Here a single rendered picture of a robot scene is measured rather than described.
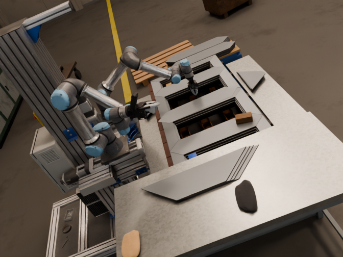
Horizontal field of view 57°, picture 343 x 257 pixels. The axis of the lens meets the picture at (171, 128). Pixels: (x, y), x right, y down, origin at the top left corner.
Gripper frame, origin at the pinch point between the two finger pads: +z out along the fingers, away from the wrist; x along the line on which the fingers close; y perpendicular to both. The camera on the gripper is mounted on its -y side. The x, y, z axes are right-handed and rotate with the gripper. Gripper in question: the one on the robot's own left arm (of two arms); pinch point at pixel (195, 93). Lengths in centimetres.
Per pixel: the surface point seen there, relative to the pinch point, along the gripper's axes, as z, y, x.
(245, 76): 8, -8, 49
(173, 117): 0.7, 21.5, -26.2
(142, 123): 19, -18, -59
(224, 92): 0.7, 15.5, 22.9
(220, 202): -18, 139, -16
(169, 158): 5, 65, -39
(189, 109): 0.8, 18.9, -11.0
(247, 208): -20, 150, -5
